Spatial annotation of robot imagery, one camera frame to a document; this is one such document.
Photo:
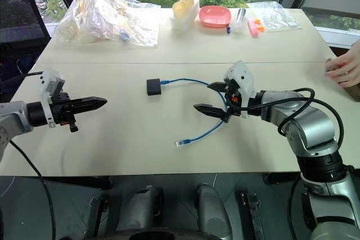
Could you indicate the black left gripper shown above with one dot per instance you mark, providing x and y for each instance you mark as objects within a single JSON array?
[{"x": 60, "y": 109}]

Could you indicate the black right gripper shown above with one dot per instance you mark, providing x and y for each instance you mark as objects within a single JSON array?
[{"x": 232, "y": 94}]

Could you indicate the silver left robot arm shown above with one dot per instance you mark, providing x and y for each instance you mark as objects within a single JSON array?
[{"x": 14, "y": 116}]

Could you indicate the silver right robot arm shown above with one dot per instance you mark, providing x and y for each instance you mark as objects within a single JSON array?
[{"x": 309, "y": 130}]

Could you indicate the small black adapter box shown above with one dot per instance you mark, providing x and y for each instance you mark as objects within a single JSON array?
[{"x": 153, "y": 87}]

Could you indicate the person's bare hand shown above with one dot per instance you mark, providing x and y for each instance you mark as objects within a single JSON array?
[{"x": 348, "y": 67}]

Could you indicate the small blue white tube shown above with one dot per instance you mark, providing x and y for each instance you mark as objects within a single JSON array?
[{"x": 228, "y": 29}]

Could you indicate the small blue item in bag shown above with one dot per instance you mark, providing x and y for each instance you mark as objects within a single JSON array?
[{"x": 124, "y": 35}]

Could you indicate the pink marker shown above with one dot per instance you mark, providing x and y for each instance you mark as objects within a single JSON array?
[{"x": 253, "y": 27}]

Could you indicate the pink plastic bowl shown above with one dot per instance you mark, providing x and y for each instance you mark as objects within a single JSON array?
[{"x": 215, "y": 16}]

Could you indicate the clear plastic case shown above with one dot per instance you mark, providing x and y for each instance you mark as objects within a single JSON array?
[{"x": 239, "y": 19}]

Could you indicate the large clear plastic bag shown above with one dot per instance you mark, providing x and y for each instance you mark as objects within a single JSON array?
[{"x": 98, "y": 18}]

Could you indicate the short yellow plastic cup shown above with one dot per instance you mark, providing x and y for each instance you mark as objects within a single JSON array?
[{"x": 180, "y": 9}]

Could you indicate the small clear plastic bag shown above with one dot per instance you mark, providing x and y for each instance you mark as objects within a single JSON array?
[{"x": 277, "y": 16}]

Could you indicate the black mesh office chair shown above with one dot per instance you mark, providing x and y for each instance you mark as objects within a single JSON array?
[{"x": 19, "y": 23}]

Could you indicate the grey rounded robot leg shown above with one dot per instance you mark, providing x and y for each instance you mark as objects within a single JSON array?
[
  {"x": 140, "y": 209},
  {"x": 212, "y": 212}
]

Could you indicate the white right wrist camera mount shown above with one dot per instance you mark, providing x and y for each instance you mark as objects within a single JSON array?
[{"x": 244, "y": 79}]

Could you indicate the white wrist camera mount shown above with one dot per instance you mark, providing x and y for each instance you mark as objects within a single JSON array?
[
  {"x": 244, "y": 79},
  {"x": 49, "y": 82}
]

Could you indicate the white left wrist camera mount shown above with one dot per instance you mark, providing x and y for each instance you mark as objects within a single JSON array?
[{"x": 49, "y": 82}]

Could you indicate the black table leg bracket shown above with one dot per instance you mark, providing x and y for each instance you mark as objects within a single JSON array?
[
  {"x": 98, "y": 217},
  {"x": 251, "y": 214}
]

